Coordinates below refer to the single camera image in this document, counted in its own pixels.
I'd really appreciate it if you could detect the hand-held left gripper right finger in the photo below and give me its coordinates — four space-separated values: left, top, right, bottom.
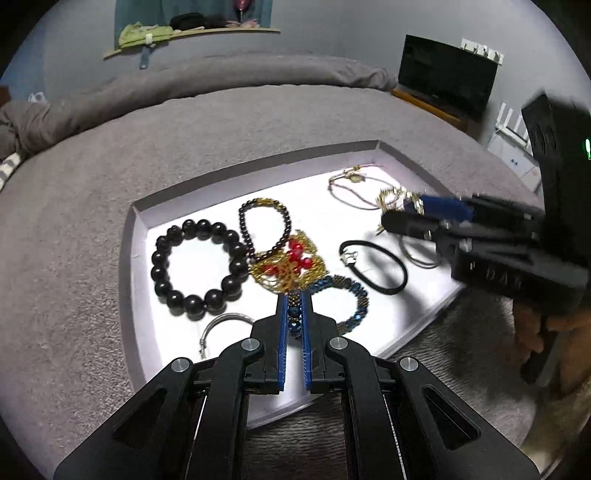
301 293 541 480

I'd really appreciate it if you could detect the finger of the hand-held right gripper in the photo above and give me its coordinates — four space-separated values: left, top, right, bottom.
381 210 541 268
404 193 548 241

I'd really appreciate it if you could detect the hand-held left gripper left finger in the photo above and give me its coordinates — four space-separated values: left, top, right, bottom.
53 293 289 480

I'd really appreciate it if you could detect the gold chain bracelet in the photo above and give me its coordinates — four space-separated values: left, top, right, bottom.
376 186 426 217

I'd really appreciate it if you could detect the thin silver wire bangle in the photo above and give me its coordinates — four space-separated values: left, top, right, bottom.
399 235 446 269

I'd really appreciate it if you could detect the thick silver bangle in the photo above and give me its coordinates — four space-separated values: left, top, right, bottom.
199 313 256 361

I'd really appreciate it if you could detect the pink cord bracelet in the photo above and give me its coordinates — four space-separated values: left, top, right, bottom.
329 164 393 212

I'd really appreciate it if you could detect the blue bead bracelet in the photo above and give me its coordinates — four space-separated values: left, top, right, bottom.
286 274 370 337

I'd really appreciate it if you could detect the red and gold bracelet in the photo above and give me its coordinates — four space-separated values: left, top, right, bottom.
249 231 329 294

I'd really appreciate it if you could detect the white jewelry tray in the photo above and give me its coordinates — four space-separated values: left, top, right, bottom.
119 138 467 430

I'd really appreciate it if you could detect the person's right forearm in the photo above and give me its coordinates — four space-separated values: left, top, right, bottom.
519 367 591 472

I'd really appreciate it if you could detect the person's right hand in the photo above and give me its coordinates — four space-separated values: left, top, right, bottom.
512 302 591 370

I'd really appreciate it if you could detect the white router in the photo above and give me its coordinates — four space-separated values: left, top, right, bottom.
487 102 541 178

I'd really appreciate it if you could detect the wooden television stand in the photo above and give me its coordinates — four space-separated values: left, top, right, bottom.
392 88 469 134

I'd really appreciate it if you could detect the black television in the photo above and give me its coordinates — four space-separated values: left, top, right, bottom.
398 34 499 121

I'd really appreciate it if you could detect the rolled grey duvet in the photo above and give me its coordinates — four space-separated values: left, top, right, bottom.
0 51 399 160

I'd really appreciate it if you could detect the wooden window shelf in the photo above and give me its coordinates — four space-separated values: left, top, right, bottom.
102 27 281 61

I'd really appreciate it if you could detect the grey striped pillow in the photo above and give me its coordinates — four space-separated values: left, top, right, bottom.
0 152 24 190

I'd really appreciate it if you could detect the green cloth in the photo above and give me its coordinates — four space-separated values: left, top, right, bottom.
117 22 174 47

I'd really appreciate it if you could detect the teal window curtain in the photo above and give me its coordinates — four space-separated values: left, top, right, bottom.
113 0 273 47

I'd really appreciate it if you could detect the black cord bracelet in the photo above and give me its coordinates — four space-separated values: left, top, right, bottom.
339 239 409 296

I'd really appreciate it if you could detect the dark and gold bead bracelet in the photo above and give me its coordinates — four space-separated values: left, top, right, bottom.
239 198 295 259

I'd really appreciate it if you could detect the large black bead bracelet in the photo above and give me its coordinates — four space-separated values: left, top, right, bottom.
150 219 250 319

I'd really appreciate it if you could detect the white wall hook rack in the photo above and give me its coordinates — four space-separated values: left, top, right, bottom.
461 39 505 63

